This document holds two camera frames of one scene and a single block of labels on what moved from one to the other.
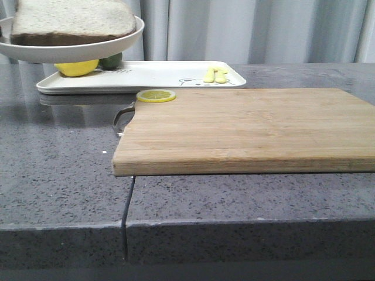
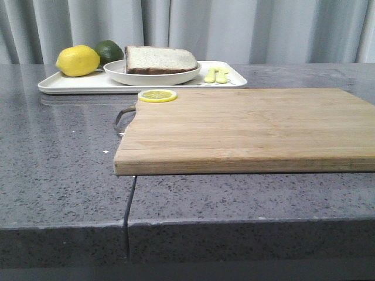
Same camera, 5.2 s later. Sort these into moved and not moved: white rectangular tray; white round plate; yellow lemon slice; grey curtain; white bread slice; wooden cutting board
Moved: white bread slice; white round plate
Not moved: wooden cutting board; grey curtain; yellow lemon slice; white rectangular tray
